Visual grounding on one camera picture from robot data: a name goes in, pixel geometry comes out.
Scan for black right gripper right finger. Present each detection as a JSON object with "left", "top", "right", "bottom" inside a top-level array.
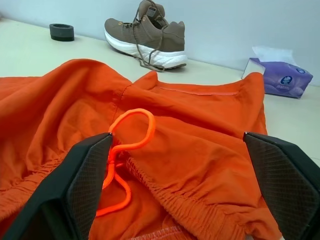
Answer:
[{"left": 242, "top": 131, "right": 320, "bottom": 240}]

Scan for black ring-shaped roll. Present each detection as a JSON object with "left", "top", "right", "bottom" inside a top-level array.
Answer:
[{"left": 49, "top": 23, "right": 76, "bottom": 42}]

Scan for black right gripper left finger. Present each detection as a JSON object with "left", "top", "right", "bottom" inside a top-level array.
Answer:
[{"left": 0, "top": 131, "right": 113, "bottom": 240}]

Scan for orange drawstring shorts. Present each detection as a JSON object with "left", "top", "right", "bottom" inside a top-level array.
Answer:
[{"left": 0, "top": 58, "right": 283, "bottom": 240}]

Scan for purple tissue box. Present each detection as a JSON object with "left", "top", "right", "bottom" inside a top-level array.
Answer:
[{"left": 241, "top": 45, "right": 314, "bottom": 100}]

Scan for brown sneaker with white sole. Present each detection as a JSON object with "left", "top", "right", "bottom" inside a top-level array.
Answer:
[{"left": 103, "top": 0, "right": 188, "bottom": 74}]

